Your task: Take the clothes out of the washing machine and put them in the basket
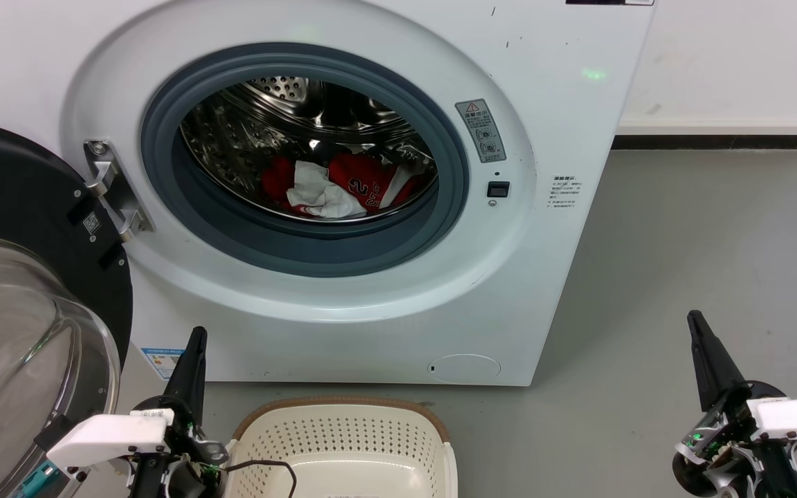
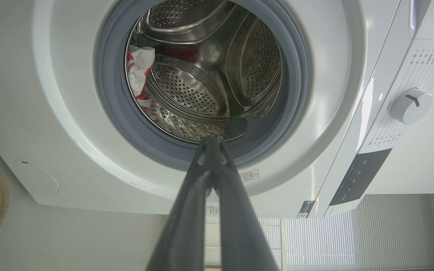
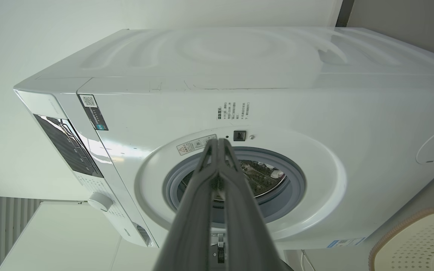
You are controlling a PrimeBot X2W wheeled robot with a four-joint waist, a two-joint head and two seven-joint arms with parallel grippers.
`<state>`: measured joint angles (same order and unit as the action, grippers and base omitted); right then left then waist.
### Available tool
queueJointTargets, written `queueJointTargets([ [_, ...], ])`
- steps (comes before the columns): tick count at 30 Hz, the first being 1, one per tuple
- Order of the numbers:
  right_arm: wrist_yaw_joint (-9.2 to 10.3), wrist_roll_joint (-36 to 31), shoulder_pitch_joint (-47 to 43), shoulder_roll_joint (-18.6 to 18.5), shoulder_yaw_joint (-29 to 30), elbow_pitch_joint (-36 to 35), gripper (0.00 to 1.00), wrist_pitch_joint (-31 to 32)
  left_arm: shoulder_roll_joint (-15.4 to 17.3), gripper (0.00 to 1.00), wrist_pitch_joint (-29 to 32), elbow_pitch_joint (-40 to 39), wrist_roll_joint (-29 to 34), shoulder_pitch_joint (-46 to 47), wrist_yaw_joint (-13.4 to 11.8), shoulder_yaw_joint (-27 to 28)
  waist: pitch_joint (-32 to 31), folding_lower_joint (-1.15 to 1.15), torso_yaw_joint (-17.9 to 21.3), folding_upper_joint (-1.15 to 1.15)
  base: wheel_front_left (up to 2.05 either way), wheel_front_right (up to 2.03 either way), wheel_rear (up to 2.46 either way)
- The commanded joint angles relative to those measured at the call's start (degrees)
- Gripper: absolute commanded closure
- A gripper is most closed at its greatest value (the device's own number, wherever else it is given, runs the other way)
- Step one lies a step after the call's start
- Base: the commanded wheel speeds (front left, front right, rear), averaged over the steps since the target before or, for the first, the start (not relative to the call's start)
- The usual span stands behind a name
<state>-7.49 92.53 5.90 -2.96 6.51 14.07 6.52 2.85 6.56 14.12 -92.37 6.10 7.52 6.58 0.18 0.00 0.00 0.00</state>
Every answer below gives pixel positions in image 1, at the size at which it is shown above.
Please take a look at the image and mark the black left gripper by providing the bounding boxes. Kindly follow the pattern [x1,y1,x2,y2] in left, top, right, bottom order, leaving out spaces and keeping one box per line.
[129,327,228,498]

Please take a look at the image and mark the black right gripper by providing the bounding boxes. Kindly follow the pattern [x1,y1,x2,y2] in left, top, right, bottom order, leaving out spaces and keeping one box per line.
[672,311,797,498]

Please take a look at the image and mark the cream plastic laundry basket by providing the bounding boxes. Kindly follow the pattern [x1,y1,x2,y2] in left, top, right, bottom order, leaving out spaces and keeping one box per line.
[224,396,459,498]

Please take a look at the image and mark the black round washer door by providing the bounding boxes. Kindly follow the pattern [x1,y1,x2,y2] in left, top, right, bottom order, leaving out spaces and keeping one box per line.
[0,118,134,498]

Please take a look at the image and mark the stainless steel washing machine drum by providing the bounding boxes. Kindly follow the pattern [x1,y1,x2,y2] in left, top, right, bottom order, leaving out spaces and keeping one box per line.
[179,76,439,223]

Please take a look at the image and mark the blue white energy label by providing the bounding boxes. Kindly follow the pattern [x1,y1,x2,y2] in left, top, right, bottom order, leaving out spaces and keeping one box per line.
[140,347,185,380]

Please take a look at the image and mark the grey rubber door gasket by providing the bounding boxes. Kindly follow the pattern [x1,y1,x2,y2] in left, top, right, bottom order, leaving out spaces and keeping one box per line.
[140,43,470,279]

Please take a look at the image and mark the white front-load washing machine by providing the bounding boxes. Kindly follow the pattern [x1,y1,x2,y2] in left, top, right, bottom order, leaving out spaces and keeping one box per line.
[0,0,657,387]

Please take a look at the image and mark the silver metal door hinge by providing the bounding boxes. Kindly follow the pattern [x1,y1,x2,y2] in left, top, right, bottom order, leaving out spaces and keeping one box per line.
[84,140,156,243]

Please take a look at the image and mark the white crumpled garment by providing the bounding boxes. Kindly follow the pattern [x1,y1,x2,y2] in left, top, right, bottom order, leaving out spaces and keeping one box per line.
[286,161,367,219]

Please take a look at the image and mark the black baseboard strip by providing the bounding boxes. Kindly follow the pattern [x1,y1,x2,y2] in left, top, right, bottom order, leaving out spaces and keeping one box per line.
[612,135,797,150]

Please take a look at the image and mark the round white filter cover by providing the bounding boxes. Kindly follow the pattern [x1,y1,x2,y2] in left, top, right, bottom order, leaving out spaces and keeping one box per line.
[428,354,502,383]

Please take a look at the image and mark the red basketball jersey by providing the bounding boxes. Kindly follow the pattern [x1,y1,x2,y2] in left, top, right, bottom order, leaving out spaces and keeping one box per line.
[261,152,434,216]

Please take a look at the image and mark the grey warning sticker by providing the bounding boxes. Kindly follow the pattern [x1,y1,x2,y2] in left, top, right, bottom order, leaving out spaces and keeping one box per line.
[455,99,507,164]

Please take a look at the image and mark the thin black cable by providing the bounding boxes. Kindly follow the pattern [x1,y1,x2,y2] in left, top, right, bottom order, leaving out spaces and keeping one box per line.
[224,459,298,498]

